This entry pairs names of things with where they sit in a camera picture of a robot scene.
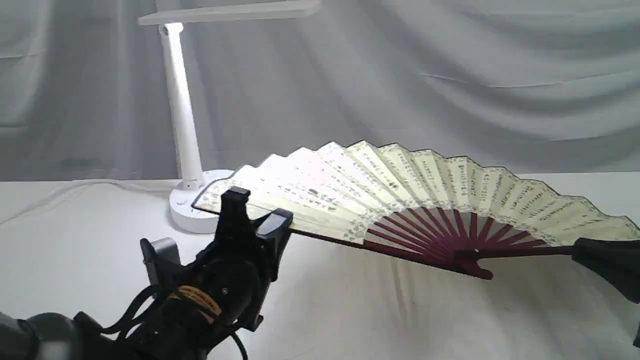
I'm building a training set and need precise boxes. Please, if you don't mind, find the grey backdrop curtain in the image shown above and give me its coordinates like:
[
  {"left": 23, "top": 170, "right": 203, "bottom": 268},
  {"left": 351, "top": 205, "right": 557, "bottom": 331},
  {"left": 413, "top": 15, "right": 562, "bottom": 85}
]
[{"left": 1, "top": 0, "right": 640, "bottom": 182}]

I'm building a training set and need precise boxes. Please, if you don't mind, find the white desk lamp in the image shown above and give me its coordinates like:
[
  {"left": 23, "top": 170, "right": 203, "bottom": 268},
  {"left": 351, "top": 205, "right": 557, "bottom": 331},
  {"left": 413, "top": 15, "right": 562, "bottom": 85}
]
[{"left": 138, "top": 0, "right": 321, "bottom": 234}]

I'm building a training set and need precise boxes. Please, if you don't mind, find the cream paper folding fan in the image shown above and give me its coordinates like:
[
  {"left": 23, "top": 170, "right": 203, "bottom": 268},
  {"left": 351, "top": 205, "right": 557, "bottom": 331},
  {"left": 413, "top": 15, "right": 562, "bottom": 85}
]
[{"left": 193, "top": 141, "right": 639, "bottom": 280}]

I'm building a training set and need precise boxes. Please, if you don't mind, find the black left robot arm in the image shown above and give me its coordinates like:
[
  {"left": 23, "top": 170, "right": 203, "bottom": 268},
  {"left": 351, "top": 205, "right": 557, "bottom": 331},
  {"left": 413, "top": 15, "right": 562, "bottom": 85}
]
[{"left": 1, "top": 186, "right": 294, "bottom": 360}]

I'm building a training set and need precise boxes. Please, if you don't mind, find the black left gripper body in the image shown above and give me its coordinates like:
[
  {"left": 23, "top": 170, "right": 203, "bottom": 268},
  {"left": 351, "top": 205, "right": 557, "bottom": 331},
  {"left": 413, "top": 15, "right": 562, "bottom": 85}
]
[{"left": 190, "top": 235, "right": 275, "bottom": 332}]

